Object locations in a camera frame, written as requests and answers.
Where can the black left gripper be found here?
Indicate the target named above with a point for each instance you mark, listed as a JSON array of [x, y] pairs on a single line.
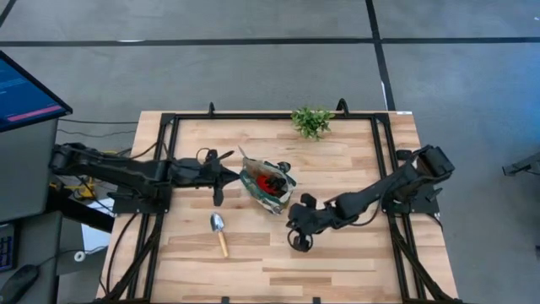
[[194, 173]]

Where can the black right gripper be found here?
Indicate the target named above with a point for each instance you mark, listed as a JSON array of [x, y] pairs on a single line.
[[318, 217]]

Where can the cream green-trimmed gardening bag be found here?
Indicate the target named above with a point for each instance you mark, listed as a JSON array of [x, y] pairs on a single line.
[[257, 198]]

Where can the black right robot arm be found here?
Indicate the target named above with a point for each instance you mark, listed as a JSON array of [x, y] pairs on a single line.
[[379, 190]]

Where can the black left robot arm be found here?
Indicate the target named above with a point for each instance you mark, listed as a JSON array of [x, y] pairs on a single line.
[[109, 169]]

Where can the black table clamp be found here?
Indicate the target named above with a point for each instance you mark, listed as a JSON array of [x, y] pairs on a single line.
[[225, 300], [316, 300]]

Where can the green potted plant white pot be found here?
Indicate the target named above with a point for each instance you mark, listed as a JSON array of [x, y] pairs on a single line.
[[310, 122]]

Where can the yellow black tool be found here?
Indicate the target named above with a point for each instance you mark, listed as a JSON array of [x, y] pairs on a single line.
[[86, 191]]

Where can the white paper sheet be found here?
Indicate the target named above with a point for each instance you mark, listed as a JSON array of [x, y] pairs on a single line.
[[95, 236]]

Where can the black desk leg beam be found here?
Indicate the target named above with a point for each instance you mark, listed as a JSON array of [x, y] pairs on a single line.
[[80, 215]]

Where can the white label sticker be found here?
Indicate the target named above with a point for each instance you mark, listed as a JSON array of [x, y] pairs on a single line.
[[404, 112]]

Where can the white tape roll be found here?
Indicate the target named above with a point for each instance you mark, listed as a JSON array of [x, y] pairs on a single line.
[[76, 256]]

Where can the dark grey desk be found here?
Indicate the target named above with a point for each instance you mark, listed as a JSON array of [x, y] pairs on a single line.
[[38, 240]]

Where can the grey cabinet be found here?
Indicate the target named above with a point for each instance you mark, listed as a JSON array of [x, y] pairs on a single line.
[[25, 169]]

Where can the blue lit computer screen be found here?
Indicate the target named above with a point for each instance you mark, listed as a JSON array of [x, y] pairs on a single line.
[[25, 97]]

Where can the black tripod leg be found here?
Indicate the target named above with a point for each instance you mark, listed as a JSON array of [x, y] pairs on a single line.
[[521, 166]]

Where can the black keyboard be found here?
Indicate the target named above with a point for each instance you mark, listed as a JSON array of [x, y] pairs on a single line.
[[6, 249]]

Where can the black computer mouse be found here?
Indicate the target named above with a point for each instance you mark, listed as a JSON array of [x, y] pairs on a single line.
[[19, 283]]

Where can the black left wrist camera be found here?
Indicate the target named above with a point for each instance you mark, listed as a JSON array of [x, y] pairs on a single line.
[[212, 157]]

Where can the black metal table frame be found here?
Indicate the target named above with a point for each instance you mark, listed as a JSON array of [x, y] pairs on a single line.
[[274, 116]]

